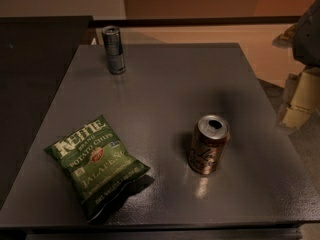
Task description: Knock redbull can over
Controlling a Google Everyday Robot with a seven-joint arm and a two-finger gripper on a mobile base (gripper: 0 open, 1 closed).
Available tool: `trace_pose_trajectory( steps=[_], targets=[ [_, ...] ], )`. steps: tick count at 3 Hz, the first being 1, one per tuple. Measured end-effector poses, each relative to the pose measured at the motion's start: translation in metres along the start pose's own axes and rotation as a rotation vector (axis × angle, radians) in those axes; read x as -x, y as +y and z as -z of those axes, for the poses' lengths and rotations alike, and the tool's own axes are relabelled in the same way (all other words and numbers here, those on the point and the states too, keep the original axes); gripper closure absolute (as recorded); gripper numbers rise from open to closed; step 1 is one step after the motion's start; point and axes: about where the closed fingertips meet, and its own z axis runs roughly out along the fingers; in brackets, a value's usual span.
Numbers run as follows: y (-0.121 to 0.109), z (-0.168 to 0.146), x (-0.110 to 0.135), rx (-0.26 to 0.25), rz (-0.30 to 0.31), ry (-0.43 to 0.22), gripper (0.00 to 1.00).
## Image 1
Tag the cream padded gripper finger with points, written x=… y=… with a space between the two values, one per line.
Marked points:
x=301 y=98

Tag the slim silver redbull can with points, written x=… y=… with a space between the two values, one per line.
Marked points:
x=113 y=48

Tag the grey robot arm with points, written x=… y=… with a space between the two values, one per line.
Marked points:
x=304 y=39

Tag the orange LaCroix soda can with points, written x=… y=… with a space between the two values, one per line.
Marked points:
x=210 y=138

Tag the green Kettle chips bag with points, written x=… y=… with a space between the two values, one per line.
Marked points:
x=97 y=163

